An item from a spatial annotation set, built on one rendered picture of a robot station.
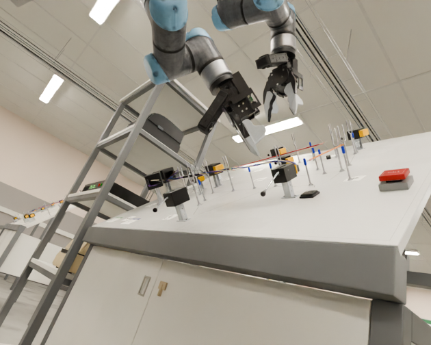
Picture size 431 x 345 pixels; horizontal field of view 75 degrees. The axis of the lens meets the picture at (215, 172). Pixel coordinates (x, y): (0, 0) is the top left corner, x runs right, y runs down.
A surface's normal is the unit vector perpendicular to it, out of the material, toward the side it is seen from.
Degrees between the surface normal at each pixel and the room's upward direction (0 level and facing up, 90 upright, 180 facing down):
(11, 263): 90
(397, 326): 90
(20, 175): 90
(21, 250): 90
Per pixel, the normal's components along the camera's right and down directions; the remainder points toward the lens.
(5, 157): 0.66, -0.13
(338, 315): -0.67, -0.50
